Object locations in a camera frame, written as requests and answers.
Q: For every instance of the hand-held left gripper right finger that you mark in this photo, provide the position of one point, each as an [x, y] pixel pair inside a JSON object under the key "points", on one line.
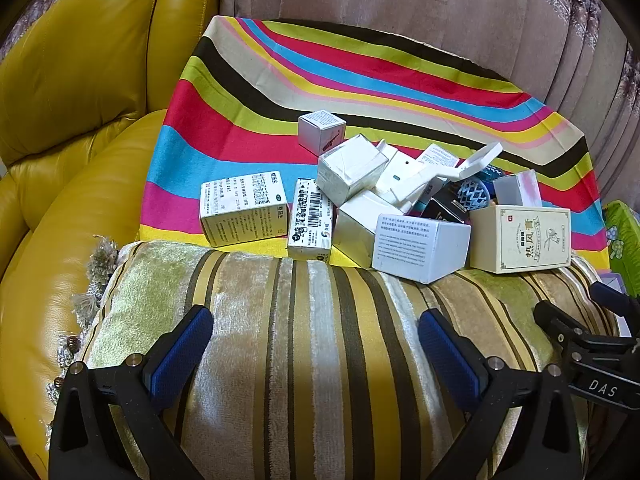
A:
{"points": [[445, 355]]}

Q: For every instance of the white purple packet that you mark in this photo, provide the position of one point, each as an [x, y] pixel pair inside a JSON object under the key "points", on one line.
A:
{"points": [[612, 281]]}

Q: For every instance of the white plastic device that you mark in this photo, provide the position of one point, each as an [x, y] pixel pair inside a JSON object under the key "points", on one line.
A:
{"points": [[400, 172]]}

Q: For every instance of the white box pink label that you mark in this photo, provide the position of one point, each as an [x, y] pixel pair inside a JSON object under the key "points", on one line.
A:
{"points": [[520, 187]]}

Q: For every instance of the cream box gold print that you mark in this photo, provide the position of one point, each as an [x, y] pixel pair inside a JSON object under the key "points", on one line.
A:
{"points": [[520, 237]]}

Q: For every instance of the white open flip case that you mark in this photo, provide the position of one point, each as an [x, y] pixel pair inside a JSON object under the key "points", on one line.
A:
{"points": [[482, 157]]}

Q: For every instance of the yellow leather sofa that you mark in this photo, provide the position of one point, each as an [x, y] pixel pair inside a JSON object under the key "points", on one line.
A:
{"points": [[75, 110]]}

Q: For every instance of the green gold striped velvet cushion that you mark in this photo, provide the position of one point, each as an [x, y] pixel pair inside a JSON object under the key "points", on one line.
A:
{"points": [[310, 335]]}

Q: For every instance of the blue white patterned box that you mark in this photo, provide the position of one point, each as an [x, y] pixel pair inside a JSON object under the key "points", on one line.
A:
{"points": [[475, 192]]}

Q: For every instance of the plain white taped box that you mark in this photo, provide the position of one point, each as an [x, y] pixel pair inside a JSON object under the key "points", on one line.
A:
{"points": [[350, 170]]}

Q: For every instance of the small white cube box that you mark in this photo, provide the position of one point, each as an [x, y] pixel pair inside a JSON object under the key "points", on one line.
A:
{"points": [[322, 130]]}

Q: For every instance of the white box with barcode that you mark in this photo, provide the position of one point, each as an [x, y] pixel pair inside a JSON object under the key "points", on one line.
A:
{"points": [[310, 225]]}

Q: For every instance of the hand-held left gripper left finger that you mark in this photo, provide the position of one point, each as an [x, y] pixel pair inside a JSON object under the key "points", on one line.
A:
{"points": [[182, 350]]}

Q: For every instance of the green packet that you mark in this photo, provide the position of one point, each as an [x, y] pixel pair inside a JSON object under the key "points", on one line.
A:
{"points": [[622, 230]]}

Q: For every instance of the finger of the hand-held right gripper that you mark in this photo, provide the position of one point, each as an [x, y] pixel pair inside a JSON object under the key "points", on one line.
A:
{"points": [[555, 322], [612, 297]]}

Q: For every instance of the multicolour striped cloth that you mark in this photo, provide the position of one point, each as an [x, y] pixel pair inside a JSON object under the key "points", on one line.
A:
{"points": [[350, 80]]}

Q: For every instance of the white box black text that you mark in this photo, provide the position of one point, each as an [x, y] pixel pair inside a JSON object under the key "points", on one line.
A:
{"points": [[420, 250]]}

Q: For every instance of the white box green print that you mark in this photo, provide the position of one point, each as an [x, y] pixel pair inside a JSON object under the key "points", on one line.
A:
{"points": [[242, 212]]}

